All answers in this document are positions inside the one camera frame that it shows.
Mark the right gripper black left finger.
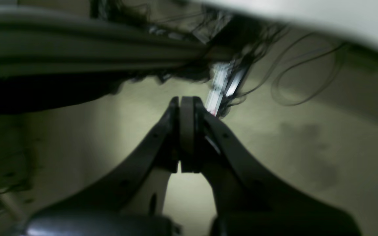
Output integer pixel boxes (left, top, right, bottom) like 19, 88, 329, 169
22, 97, 188, 236

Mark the black cable loop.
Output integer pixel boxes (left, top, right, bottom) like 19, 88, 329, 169
238, 29, 350, 107

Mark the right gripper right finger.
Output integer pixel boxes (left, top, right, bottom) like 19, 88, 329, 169
180, 97, 361, 236

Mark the white power strip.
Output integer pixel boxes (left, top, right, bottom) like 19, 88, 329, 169
204, 62, 249, 118

